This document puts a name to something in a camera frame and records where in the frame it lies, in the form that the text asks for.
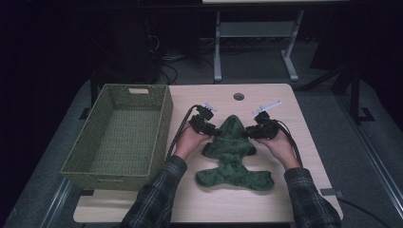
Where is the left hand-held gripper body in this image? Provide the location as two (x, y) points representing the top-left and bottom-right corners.
(188, 101), (219, 136)

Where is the person's right hand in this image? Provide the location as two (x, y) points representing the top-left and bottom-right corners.
(254, 128), (301, 171)

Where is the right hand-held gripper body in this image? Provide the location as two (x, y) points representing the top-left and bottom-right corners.
(251, 100), (282, 141)

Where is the person's left hand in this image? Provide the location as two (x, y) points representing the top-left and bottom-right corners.
(173, 124), (212, 162)

